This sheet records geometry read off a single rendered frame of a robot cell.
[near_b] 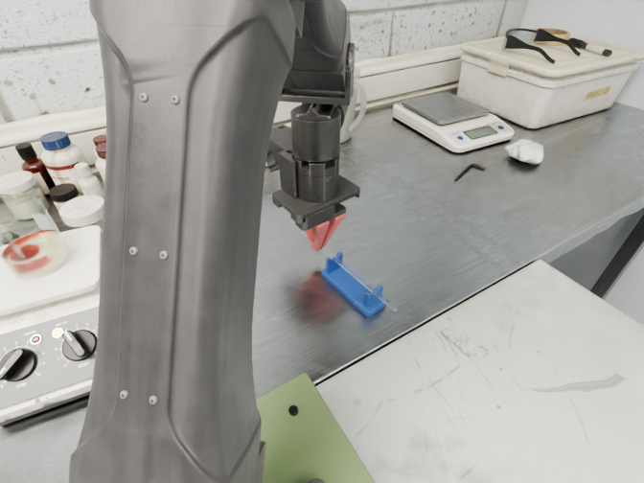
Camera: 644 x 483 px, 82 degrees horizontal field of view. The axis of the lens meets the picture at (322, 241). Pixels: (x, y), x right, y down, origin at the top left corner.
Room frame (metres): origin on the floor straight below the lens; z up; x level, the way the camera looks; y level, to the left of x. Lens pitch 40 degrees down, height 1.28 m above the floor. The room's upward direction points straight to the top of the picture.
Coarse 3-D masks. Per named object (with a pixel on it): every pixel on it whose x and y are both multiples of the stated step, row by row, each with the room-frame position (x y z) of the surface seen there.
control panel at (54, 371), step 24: (96, 312) 0.26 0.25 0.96; (0, 336) 0.23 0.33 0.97; (24, 336) 0.23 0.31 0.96; (48, 336) 0.23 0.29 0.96; (96, 336) 0.24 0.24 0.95; (0, 360) 0.21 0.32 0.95; (48, 360) 0.21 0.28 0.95; (72, 360) 0.21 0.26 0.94; (0, 384) 0.19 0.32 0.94; (24, 384) 0.19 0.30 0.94; (48, 384) 0.19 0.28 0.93; (0, 408) 0.17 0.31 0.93
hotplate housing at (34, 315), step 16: (96, 288) 0.29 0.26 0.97; (48, 304) 0.26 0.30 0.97; (64, 304) 0.26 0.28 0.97; (80, 304) 0.27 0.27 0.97; (96, 304) 0.27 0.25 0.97; (0, 320) 0.24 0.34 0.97; (16, 320) 0.24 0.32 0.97; (32, 320) 0.24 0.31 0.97; (48, 320) 0.25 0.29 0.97; (80, 384) 0.20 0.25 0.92; (32, 400) 0.18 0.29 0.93; (48, 400) 0.18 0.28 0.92; (64, 400) 0.19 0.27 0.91; (0, 416) 0.16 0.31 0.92; (16, 416) 0.17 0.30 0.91
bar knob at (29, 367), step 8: (16, 352) 0.21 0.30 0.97; (24, 352) 0.21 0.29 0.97; (32, 352) 0.21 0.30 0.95; (8, 360) 0.20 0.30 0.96; (16, 360) 0.20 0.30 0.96; (24, 360) 0.21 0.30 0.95; (32, 360) 0.21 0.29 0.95; (0, 368) 0.19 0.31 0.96; (8, 368) 0.19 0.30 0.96; (16, 368) 0.20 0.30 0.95; (24, 368) 0.20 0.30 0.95; (32, 368) 0.20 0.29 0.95; (0, 376) 0.19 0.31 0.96; (8, 376) 0.19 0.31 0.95; (16, 376) 0.19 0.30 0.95; (24, 376) 0.19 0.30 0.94
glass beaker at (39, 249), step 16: (16, 192) 0.34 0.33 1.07; (32, 192) 0.34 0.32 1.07; (0, 208) 0.33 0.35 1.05; (16, 208) 0.34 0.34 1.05; (32, 208) 0.31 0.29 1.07; (0, 224) 0.28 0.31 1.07; (16, 224) 0.29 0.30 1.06; (32, 224) 0.30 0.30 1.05; (48, 224) 0.32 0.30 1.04; (0, 240) 0.28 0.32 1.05; (16, 240) 0.29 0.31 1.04; (32, 240) 0.29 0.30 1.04; (48, 240) 0.31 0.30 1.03; (0, 256) 0.29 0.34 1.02; (16, 256) 0.28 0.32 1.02; (32, 256) 0.29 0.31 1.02; (48, 256) 0.30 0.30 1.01; (64, 256) 0.31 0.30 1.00; (16, 272) 0.28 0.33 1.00; (32, 272) 0.28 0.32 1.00; (48, 272) 0.29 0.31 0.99
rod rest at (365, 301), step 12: (336, 264) 0.38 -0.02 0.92; (324, 276) 0.37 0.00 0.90; (336, 276) 0.37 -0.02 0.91; (348, 276) 0.37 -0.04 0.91; (336, 288) 0.35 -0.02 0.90; (348, 288) 0.34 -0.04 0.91; (360, 288) 0.34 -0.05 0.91; (360, 300) 0.32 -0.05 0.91; (372, 300) 0.31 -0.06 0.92; (372, 312) 0.30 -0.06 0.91
